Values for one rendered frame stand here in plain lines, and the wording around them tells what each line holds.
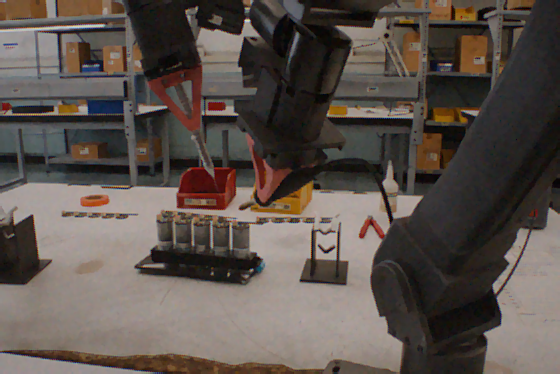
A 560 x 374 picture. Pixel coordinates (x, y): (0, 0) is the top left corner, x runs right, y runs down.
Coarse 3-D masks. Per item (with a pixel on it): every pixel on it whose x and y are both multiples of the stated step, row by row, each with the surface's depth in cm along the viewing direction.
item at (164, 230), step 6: (156, 222) 69; (156, 228) 69; (162, 228) 68; (168, 228) 69; (162, 234) 69; (168, 234) 69; (174, 234) 70; (162, 240) 69; (168, 240) 69; (174, 240) 70; (162, 246) 69; (168, 246) 69; (174, 246) 70
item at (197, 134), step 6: (180, 84) 60; (180, 90) 60; (186, 90) 60; (180, 96) 60; (186, 96) 60; (180, 102) 60; (186, 102) 60; (186, 108) 60; (186, 114) 61; (192, 132) 62; (198, 132) 62; (192, 138) 62; (198, 138) 62; (198, 144) 62; (204, 144) 62; (198, 150) 62; (204, 150) 62; (204, 156) 62; (204, 162) 63; (210, 162) 63
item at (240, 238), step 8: (232, 232) 66; (240, 232) 66; (248, 232) 66; (232, 240) 67; (240, 240) 66; (248, 240) 67; (232, 248) 67; (240, 248) 66; (248, 248) 67; (240, 256) 66
